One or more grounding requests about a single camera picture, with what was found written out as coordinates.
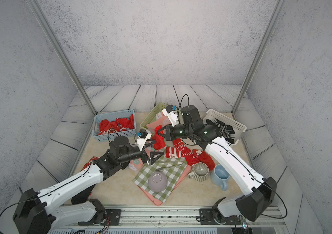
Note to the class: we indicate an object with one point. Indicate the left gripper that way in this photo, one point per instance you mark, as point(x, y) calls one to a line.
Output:
point(152, 153)

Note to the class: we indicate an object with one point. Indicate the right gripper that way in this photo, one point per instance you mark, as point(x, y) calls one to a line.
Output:
point(170, 135)

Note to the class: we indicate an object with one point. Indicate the pink sock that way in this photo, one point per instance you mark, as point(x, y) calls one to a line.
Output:
point(137, 164)
point(160, 120)

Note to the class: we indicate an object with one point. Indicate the red fluffy sock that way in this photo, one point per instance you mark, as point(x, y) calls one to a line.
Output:
point(118, 125)

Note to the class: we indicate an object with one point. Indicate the red snowman sock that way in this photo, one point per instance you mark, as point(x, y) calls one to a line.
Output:
point(89, 162)

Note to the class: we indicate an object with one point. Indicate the black white striped sock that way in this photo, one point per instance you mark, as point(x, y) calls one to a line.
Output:
point(226, 130)

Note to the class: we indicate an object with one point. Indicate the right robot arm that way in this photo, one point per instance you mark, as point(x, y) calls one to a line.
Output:
point(258, 191)

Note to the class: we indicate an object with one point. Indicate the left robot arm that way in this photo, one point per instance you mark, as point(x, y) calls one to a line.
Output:
point(68, 201)

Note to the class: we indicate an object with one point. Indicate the green plastic basket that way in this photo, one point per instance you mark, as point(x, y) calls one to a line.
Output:
point(151, 117)

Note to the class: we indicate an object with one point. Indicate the blue plastic basket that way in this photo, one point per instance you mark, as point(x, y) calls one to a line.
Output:
point(111, 117)

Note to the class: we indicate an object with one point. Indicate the white plastic basket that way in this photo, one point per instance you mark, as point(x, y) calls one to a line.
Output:
point(237, 127)

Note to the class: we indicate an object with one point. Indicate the red striped santa sock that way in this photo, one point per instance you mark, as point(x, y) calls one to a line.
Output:
point(173, 153)

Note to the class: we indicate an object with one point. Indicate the green checkered cloth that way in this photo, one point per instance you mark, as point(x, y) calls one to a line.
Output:
point(173, 175)

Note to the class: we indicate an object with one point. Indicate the grey upturned bowl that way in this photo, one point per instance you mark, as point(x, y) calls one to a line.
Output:
point(157, 182)

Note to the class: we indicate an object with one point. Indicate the metal tongs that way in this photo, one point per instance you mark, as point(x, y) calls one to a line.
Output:
point(162, 165)

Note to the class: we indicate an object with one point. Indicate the red patterned knit sock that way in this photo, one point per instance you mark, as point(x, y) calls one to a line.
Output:
point(194, 156)

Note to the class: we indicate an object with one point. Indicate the pink tray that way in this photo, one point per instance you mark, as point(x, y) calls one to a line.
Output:
point(158, 202)

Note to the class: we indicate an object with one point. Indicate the striped ceramic mug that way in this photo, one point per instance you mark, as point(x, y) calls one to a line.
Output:
point(199, 172)

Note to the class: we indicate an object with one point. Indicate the light blue mug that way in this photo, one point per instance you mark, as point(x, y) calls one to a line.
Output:
point(219, 176)

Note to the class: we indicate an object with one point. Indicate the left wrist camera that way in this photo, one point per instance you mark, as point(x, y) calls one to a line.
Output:
point(142, 137)

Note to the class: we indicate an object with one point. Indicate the front aluminium rail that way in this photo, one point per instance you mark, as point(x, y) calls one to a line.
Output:
point(182, 220)

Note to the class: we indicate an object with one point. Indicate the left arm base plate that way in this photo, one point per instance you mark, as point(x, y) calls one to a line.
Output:
point(108, 217)

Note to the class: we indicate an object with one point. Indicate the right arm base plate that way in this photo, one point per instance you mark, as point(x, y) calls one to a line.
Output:
point(210, 216)

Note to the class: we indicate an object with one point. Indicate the right metal frame post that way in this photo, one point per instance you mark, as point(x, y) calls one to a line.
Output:
point(280, 4)

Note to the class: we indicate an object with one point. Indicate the metal frame post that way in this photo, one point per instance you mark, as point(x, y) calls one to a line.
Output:
point(280, 4)
point(43, 22)

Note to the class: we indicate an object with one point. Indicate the left metal frame post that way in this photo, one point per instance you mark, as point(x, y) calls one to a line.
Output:
point(43, 22)

